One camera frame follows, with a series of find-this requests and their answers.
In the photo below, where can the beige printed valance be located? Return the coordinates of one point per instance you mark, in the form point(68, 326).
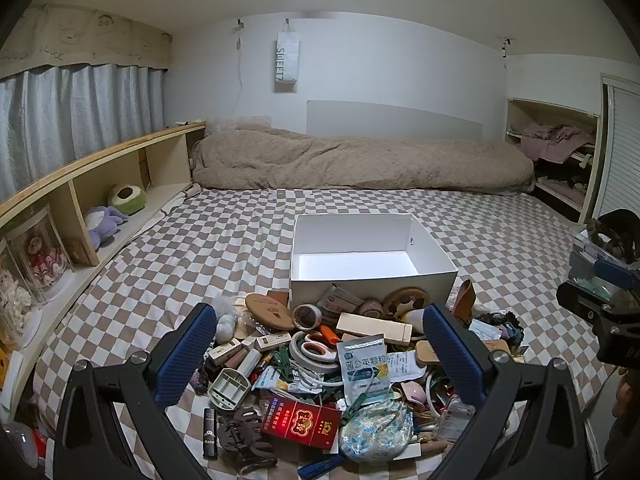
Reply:
point(90, 35)

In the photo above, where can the white cardboard box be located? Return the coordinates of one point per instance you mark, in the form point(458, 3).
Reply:
point(350, 265)

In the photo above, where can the purple plush toy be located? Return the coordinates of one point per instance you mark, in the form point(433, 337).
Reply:
point(102, 227)

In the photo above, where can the white lipstick box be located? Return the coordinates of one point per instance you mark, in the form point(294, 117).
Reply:
point(225, 352)

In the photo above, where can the closet shelves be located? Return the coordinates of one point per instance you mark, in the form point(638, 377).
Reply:
point(560, 195)

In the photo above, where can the green plastic clip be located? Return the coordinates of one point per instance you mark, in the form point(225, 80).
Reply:
point(282, 365)

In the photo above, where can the cream small box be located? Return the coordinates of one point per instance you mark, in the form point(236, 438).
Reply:
point(272, 342)

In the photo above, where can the white tape roll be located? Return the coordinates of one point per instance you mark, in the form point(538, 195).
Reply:
point(296, 355)

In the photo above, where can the light wooden block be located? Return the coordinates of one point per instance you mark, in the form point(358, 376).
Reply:
point(372, 329)

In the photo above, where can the green avocado plush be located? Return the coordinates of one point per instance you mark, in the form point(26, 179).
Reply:
point(127, 200)

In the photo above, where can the brown lipstick tube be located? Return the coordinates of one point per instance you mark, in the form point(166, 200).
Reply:
point(236, 360)

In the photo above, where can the black tube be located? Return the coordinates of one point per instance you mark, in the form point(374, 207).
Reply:
point(210, 435)

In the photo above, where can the brown hair claw clip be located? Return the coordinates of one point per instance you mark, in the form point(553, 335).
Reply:
point(247, 440)

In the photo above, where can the doll in clear dome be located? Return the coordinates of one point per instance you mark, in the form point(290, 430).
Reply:
point(42, 255)

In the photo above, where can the pink clothes pile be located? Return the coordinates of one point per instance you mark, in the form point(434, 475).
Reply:
point(555, 137)

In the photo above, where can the floral fabric scrunchie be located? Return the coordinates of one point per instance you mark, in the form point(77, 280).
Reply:
point(201, 379)

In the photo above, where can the white hanging tissue bag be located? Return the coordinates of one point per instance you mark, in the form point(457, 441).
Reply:
point(286, 57)

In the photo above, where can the blue floral plastic bag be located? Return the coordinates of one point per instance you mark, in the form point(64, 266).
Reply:
point(375, 432)

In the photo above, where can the grey plastic organiser tray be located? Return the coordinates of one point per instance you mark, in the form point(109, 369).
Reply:
point(227, 390)

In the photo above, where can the beige tape roll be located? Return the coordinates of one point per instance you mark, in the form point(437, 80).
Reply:
point(371, 306)

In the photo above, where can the brown packet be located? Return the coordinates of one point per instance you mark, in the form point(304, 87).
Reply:
point(340, 302)

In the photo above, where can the white cone bottle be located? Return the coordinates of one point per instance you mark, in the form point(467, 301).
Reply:
point(414, 322)

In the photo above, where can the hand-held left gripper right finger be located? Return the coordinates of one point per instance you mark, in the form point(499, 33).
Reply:
point(452, 355)

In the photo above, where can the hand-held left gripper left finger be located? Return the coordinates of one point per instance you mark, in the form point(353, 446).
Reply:
point(187, 355)

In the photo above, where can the white fluffy pompom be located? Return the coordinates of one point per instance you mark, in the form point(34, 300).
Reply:
point(225, 325)

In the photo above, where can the white flower bouquet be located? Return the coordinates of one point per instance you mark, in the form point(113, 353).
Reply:
point(12, 300)

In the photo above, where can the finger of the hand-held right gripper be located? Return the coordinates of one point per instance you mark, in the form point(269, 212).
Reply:
point(615, 274)

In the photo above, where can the white louvre door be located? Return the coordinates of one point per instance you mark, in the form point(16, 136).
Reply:
point(622, 150)

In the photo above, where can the orange utility knife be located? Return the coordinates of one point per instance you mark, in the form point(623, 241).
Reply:
point(330, 335)

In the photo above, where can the wooden cutout coaster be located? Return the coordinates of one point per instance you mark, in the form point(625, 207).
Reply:
point(406, 302)

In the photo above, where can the wooden oval lid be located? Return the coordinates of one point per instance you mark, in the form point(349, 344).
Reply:
point(267, 312)

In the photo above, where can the dark brown tape roll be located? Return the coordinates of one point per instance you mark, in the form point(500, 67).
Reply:
point(307, 316)

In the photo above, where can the white tube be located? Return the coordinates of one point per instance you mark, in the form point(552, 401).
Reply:
point(250, 362)

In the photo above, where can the grey curtain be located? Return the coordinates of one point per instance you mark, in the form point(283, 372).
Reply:
point(75, 120)

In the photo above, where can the white headboard panel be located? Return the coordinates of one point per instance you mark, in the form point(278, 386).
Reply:
point(390, 117)

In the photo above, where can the white paper leaflet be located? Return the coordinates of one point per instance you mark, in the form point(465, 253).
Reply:
point(405, 365)

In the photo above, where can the checkered bedsheet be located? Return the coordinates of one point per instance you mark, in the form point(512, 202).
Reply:
point(225, 240)

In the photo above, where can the brown leather card holder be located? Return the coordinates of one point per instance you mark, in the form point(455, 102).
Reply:
point(465, 302)

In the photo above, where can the small wooden tag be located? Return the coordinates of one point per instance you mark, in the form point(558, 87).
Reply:
point(426, 352)

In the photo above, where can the pink case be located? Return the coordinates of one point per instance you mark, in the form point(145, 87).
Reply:
point(412, 392)

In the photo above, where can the white medicine sachet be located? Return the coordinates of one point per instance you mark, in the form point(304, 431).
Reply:
point(362, 370)

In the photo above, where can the wooden bedside shelf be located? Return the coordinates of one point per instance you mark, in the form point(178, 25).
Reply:
point(82, 225)

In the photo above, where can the brown fluffy thing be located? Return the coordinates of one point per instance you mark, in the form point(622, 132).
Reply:
point(617, 230)

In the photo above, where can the red box gold print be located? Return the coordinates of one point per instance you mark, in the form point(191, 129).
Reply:
point(300, 425)

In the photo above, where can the black wall hook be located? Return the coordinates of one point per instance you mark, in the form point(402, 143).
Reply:
point(506, 42)

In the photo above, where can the beige fluffy blanket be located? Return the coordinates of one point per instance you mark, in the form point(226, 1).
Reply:
point(350, 165)

